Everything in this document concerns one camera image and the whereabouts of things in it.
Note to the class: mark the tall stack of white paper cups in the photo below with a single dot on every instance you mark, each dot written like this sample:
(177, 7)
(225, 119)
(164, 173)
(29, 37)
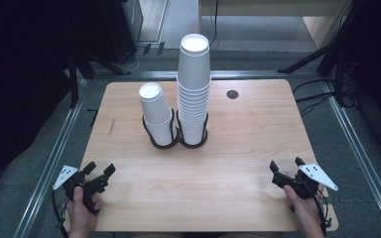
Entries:
(193, 66)

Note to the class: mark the black round table grommet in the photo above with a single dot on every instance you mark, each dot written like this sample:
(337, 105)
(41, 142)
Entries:
(232, 94)

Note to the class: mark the black tripod stand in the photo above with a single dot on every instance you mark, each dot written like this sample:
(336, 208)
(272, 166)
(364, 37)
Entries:
(311, 59)

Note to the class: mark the light wooden desk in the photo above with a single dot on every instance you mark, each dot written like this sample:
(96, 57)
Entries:
(271, 8)

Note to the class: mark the person's right hand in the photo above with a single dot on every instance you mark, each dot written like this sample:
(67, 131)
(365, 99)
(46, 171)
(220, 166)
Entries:
(306, 214)

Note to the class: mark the aluminium floor rail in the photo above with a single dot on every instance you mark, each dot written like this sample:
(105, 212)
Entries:
(51, 165)
(354, 139)

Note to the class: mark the black curtain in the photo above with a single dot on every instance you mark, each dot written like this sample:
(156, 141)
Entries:
(13, 82)

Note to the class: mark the small black floor foot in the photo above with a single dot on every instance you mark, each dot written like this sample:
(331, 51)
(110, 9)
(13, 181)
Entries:
(160, 48)
(147, 49)

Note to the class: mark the dark cabinet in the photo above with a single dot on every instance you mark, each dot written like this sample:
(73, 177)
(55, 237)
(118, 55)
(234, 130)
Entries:
(119, 26)

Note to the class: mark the short stack of white paper cups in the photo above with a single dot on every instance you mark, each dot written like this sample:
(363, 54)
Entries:
(153, 105)

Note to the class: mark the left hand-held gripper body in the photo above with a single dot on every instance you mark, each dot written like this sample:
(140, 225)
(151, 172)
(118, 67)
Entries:
(92, 188)

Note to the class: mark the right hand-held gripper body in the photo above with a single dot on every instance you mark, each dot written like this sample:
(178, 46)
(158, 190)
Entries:
(317, 175)

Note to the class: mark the black metal stand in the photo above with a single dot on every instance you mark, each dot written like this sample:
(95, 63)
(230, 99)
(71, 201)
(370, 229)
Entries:
(73, 86)

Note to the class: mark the person's left hand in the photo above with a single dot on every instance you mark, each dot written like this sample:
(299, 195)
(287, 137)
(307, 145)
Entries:
(79, 218)

